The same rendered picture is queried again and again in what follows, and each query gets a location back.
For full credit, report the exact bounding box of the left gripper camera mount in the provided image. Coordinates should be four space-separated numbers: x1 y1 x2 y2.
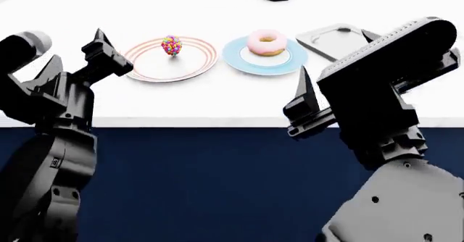
0 30 53 75

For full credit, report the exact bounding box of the light blue plate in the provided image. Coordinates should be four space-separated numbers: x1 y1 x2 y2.
221 35 310 77

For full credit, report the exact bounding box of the grey rectangular tray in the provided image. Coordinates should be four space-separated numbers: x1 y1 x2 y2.
294 22 368 64

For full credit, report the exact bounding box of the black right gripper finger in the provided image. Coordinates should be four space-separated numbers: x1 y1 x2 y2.
360 29 383 44
282 64 339 141

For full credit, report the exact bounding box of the pink frosted donut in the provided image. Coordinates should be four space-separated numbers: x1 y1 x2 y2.
246 28 289 57

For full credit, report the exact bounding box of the colourful sprinkle ball dessert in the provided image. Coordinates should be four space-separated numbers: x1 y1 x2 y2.
160 34 183 58

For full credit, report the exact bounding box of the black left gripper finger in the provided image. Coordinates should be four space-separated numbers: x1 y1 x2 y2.
73 28 134 85

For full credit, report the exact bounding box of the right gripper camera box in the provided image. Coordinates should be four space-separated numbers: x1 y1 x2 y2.
316 16 458 96

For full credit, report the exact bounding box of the white plate with red rings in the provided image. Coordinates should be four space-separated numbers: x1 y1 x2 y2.
122 36 220 84

